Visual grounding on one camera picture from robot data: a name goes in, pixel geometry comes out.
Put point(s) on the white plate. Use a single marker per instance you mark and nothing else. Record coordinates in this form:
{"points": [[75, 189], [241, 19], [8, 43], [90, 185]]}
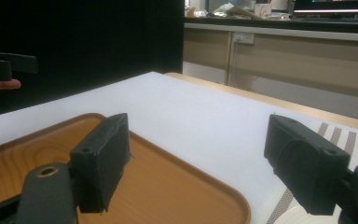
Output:
{"points": [[295, 217]]}

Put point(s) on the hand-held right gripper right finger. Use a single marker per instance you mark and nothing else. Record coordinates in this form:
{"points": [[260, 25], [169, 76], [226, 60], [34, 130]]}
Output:
{"points": [[304, 161]]}

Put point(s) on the brown wooden tray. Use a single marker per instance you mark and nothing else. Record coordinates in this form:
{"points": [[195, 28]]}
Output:
{"points": [[167, 189]]}

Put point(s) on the brown paper bag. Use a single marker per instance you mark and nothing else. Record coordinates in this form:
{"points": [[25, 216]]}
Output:
{"points": [[244, 13]]}

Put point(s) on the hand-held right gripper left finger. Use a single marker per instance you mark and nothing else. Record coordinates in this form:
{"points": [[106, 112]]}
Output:
{"points": [[101, 161]]}

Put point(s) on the black keyboard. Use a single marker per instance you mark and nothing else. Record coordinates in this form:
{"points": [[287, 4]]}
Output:
{"points": [[332, 19]]}

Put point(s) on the white table mat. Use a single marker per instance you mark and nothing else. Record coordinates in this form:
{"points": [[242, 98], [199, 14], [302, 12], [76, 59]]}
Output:
{"points": [[199, 124]]}

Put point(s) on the white box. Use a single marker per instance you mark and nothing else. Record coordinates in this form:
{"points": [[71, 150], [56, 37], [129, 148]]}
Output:
{"points": [[263, 9]]}

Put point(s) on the white wall socket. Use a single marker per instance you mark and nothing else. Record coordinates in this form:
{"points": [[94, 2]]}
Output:
{"points": [[244, 37]]}

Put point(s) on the black curtain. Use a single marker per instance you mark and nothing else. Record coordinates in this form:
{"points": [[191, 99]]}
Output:
{"points": [[90, 46]]}

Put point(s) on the black monitor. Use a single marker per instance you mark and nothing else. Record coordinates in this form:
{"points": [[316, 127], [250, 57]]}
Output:
{"points": [[335, 5]]}

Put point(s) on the beige counter with dark top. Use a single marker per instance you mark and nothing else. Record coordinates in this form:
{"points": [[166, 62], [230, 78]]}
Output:
{"points": [[307, 59]]}

